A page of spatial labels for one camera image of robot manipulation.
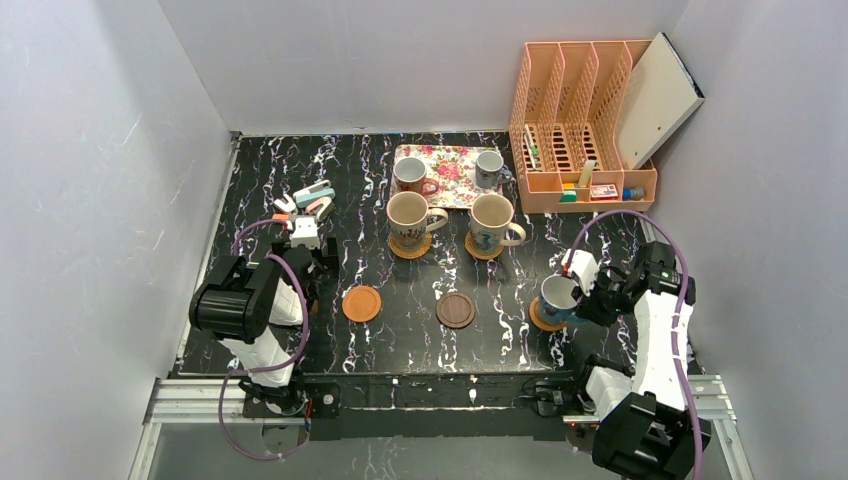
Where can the floral serving tray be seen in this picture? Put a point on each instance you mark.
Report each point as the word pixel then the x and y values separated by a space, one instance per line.
pixel 453 168

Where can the small light blue mug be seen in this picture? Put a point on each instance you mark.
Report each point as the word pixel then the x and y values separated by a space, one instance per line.
pixel 491 171

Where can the white board binder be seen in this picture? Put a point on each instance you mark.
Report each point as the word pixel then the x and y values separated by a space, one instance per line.
pixel 660 96

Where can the blue cap bottle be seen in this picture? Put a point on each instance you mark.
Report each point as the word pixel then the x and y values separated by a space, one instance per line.
pixel 633 194

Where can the aluminium front rail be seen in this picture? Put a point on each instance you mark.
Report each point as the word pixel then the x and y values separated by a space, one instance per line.
pixel 364 405

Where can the woven rattan coaster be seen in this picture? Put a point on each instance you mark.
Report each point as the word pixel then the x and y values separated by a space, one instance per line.
pixel 477 254
pixel 410 253

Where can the peach desk file organizer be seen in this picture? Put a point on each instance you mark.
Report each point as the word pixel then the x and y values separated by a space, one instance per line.
pixel 570 93

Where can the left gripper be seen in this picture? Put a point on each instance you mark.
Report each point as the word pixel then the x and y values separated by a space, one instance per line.
pixel 324 251

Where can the dark walnut round coaster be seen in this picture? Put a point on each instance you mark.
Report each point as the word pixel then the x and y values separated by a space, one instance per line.
pixel 455 310

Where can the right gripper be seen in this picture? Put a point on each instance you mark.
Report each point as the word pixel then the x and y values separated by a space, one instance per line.
pixel 592 307

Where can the white staple remover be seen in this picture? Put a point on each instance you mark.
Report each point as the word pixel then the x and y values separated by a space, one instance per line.
pixel 285 205

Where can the green eraser block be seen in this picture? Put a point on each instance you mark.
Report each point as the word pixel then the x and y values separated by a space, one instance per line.
pixel 569 196

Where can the green white marker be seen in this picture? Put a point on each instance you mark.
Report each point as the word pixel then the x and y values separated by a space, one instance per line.
pixel 531 148

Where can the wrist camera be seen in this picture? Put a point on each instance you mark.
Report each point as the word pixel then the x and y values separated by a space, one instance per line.
pixel 580 266
pixel 305 233

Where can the red card box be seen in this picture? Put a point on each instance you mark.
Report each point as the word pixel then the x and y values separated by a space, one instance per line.
pixel 603 192

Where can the white pink stapler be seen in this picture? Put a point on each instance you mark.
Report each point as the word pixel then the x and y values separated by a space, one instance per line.
pixel 320 209

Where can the light wooden round coaster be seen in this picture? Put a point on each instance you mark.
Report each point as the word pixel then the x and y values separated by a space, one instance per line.
pixel 537 320

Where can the pink floral mug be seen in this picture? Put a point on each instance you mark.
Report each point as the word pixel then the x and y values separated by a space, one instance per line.
pixel 411 174

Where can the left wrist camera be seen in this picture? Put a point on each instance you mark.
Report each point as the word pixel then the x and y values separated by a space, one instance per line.
pixel 305 233

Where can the terracotta round coaster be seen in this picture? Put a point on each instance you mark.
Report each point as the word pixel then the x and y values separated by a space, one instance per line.
pixel 361 304

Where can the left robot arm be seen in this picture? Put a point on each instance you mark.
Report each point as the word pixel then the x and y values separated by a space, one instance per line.
pixel 239 304

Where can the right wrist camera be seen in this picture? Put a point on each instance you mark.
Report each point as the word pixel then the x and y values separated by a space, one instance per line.
pixel 580 266

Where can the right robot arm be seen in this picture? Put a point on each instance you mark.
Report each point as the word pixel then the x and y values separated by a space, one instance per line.
pixel 648 425

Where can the beige mug with number three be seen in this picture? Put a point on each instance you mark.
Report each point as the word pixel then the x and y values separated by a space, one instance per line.
pixel 491 223

